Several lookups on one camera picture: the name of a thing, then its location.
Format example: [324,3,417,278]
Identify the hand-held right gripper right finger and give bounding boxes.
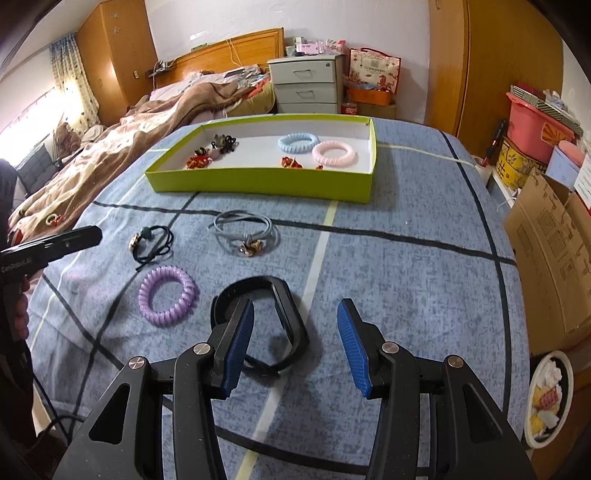
[336,298,539,480]

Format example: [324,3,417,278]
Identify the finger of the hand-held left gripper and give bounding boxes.
[44,225,102,267]

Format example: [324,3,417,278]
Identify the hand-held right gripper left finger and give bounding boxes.
[53,298,257,480]

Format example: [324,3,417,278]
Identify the black hair tie round badge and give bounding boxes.
[128,224,175,271]

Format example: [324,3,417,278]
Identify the black wristband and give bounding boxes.
[210,275,310,377]

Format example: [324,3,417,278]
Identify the lime green cardboard box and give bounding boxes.
[144,115,379,204]

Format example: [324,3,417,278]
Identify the black hair tie pink ball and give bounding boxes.
[210,134,238,155]

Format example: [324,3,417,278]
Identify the pink spiral hair tie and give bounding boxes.
[311,141,359,169]

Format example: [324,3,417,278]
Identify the red and gold charm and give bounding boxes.
[280,156,324,171]

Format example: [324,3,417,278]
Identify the blue spiral hair tie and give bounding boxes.
[277,132,321,154]

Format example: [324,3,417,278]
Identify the person's left hand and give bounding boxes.
[7,276,32,343]

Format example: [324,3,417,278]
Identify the brown plush bear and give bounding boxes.
[53,124,81,148]

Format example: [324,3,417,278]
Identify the bed with brown blanket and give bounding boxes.
[9,83,278,232]

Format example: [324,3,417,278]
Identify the person's dark clothing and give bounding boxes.
[0,159,47,462]

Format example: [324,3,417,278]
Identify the floral curtain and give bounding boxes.
[48,37,102,127]

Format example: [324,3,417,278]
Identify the narrow wooden wardrobe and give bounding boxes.
[76,0,160,127]

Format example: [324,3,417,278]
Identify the white waste bin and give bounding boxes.
[524,350,574,449]

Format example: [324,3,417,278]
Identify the large cardboard box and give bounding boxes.
[503,171,591,333]

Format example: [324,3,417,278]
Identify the small brown cardboard box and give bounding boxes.
[358,102,398,121]

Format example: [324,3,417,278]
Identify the yellow patterned tin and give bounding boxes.
[496,136,552,190]

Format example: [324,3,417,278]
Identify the orange box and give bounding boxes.
[347,88,397,106]

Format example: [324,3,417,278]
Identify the grey drawer nightstand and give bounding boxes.
[268,54,347,115]

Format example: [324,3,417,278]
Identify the wooden headboard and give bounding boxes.
[152,27,284,86]

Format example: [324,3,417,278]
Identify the pale container pink lid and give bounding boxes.
[547,141,587,190]

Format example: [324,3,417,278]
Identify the pink plastic bucket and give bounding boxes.
[505,92,575,164]

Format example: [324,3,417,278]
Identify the red gift bag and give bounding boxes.
[347,47,402,95]

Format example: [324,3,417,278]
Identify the pink cosmetic boxes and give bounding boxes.
[293,38,347,57]

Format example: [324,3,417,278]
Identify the striped flat box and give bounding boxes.
[510,83,583,134]

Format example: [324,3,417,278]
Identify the wide wooden wardrobe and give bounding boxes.
[427,0,566,139]

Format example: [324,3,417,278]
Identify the purple spiral hair tie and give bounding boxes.
[139,265,200,328]

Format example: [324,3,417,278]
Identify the grey hair tie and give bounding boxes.
[206,210,277,257]

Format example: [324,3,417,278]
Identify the white cord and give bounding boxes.
[383,144,483,168]

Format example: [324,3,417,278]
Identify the red black handle tool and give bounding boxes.
[480,119,509,169]

